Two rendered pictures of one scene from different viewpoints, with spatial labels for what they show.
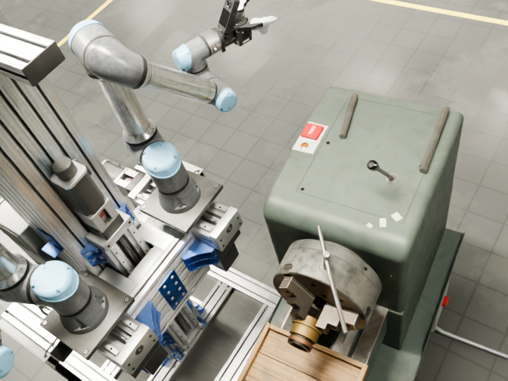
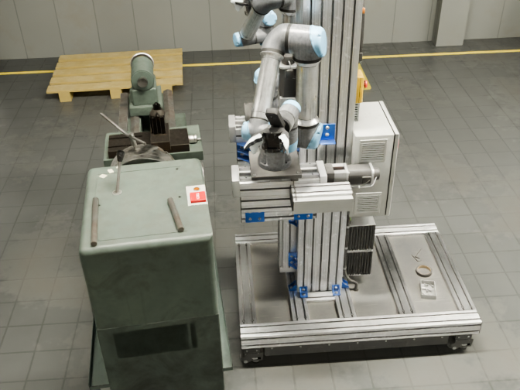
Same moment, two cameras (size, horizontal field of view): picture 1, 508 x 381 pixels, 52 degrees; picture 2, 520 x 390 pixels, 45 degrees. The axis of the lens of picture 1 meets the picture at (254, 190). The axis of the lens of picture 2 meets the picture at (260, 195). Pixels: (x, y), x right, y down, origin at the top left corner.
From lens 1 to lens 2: 317 cm
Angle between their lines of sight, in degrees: 83
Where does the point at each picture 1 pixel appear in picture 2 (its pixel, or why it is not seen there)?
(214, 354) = (266, 282)
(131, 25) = not seen: outside the picture
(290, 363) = not seen: hidden behind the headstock
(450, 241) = (100, 374)
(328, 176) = (163, 179)
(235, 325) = (268, 303)
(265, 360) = not seen: hidden behind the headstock
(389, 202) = (111, 180)
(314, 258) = (145, 150)
